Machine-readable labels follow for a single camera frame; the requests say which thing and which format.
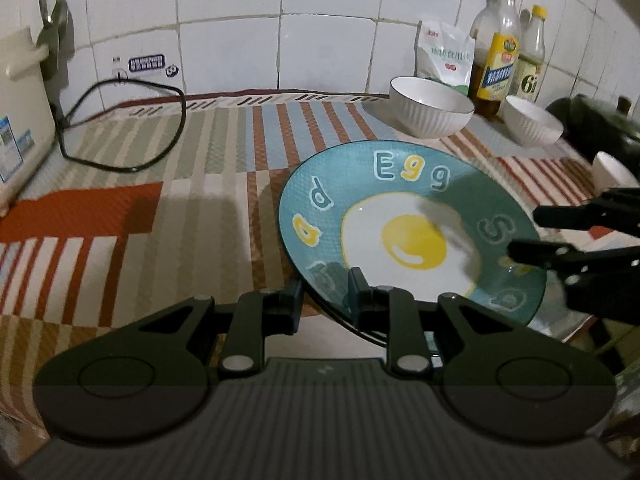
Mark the cooking oil bottle yellow label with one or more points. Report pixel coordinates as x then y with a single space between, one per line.
495 70

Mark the teal egg print plate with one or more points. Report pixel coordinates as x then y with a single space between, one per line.
400 200

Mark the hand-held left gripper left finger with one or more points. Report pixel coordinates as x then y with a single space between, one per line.
287 310

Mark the vinegar bottle yellow cap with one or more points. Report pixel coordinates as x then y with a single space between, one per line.
531 75

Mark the black cooking pot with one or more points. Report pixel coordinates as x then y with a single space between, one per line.
590 125

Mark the white salt bag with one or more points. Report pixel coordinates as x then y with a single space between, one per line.
445 55

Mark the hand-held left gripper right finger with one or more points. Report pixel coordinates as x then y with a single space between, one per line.
360 300

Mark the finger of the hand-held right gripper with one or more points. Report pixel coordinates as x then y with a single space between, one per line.
545 255
590 212

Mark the metal hanging spatula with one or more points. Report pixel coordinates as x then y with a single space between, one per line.
52 25

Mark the glass pot lid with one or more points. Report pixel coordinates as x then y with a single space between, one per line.
623 105

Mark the striped patchwork tablecloth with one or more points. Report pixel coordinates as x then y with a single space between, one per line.
200 210

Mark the cream rice cooker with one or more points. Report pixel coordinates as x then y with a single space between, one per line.
20 110

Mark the white ribbed bowl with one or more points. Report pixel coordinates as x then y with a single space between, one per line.
610 172
430 110
532 122

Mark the small blue wall sticker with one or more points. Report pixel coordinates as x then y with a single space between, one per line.
146 63

